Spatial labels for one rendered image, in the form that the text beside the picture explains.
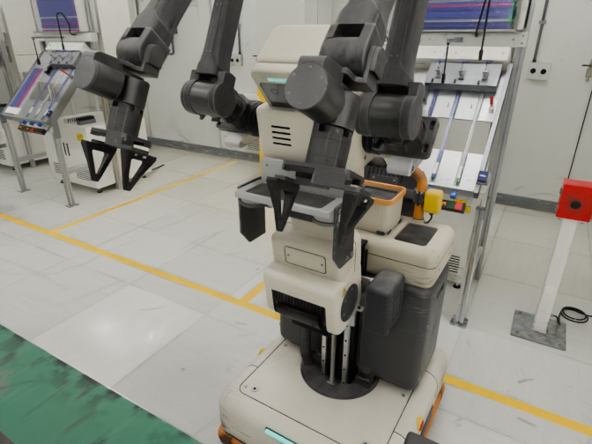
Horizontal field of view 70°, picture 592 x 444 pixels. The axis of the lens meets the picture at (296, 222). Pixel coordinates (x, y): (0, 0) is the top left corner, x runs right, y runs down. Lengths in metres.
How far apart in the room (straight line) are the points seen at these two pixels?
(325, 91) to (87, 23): 3.78
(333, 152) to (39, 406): 0.49
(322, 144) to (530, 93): 3.43
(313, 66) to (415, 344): 1.04
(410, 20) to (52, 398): 0.78
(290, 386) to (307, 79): 1.18
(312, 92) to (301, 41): 0.42
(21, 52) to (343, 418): 4.96
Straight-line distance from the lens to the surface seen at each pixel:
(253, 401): 1.50
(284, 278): 1.10
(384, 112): 0.76
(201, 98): 0.99
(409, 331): 1.38
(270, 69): 0.91
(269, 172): 1.02
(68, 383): 0.67
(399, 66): 0.80
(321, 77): 0.52
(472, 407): 1.99
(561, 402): 2.16
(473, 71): 2.37
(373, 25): 0.62
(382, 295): 1.15
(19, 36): 5.59
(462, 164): 2.13
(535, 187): 4.09
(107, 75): 0.82
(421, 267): 1.26
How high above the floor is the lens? 1.37
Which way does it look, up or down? 24 degrees down
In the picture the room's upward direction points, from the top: straight up
